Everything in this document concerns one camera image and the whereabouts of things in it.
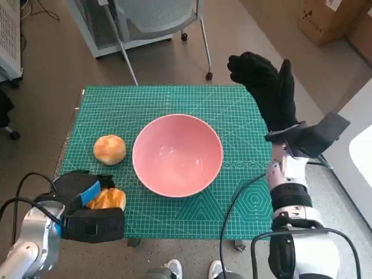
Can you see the grey mesh chair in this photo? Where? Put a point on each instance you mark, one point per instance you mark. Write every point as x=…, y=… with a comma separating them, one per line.
x=162, y=14

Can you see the striped rectangular bread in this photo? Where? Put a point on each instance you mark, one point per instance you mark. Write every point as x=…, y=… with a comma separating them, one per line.
x=112, y=197

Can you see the white robot foot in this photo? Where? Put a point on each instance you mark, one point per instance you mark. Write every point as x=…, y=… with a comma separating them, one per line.
x=218, y=268
x=175, y=267

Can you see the green cutting mat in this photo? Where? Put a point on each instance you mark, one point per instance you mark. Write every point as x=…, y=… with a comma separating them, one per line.
x=174, y=98

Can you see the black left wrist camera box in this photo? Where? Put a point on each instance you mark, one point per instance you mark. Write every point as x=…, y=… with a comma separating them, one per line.
x=93, y=225

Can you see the plain cardboard box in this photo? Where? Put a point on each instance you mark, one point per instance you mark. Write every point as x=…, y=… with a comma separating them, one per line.
x=363, y=40

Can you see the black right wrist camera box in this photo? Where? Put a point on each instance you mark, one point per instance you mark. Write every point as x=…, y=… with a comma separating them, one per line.
x=322, y=136

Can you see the white desk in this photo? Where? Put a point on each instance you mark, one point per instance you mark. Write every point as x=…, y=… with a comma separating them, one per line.
x=363, y=174

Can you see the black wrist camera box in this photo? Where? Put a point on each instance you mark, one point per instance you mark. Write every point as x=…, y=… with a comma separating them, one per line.
x=322, y=136
x=93, y=225

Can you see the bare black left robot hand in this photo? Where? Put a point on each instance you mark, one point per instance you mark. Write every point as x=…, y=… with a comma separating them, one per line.
x=69, y=189

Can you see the white perforated cabinet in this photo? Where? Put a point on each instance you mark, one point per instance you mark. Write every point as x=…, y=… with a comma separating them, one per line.
x=8, y=29

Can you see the pink bowl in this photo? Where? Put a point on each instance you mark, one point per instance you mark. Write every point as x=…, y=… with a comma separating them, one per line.
x=177, y=157

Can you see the white right robot foot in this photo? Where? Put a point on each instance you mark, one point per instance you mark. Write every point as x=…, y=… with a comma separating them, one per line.
x=218, y=268

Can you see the grey right robot leg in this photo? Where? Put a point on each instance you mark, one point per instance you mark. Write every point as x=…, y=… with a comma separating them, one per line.
x=232, y=275

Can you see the metal table bracket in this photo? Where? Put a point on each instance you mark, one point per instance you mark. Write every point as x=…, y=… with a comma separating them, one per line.
x=134, y=242
x=240, y=246

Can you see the round bread bun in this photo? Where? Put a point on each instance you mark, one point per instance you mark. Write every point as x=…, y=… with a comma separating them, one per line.
x=110, y=149

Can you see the white left robot foot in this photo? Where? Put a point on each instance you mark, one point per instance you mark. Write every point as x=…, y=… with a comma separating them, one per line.
x=175, y=267

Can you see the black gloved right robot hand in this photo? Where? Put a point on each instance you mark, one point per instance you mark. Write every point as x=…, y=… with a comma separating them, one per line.
x=270, y=90

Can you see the large cardboard box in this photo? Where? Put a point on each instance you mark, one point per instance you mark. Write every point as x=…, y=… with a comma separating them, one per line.
x=322, y=20

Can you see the grey left robot leg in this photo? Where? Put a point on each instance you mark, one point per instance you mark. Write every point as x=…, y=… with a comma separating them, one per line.
x=157, y=274

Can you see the grey robot leg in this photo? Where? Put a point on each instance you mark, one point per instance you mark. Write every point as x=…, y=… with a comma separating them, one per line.
x=157, y=274
x=232, y=275

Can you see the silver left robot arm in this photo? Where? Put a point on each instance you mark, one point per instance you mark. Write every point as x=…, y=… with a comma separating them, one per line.
x=32, y=232

